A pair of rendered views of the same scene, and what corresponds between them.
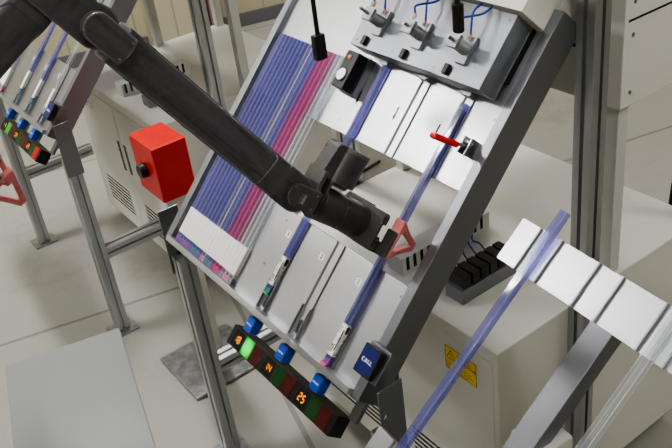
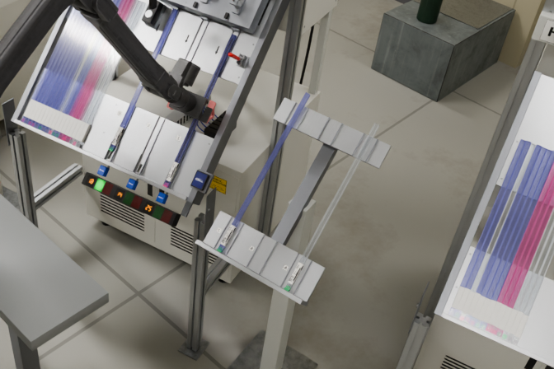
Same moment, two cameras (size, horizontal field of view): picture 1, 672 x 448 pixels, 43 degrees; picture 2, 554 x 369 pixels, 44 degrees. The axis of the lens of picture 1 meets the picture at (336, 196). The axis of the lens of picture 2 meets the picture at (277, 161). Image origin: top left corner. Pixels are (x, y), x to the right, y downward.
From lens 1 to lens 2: 0.83 m
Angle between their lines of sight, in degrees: 30
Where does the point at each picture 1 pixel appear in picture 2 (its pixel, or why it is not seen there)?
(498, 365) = (241, 179)
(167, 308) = not seen: outside the picture
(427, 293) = (223, 141)
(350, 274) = (171, 134)
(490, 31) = not seen: outside the picture
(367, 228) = (195, 107)
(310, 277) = (142, 138)
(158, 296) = not seen: outside the picture
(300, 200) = (173, 93)
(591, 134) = (294, 51)
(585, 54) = (294, 8)
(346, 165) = (191, 72)
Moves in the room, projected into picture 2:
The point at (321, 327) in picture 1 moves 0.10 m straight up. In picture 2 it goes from (157, 166) to (157, 140)
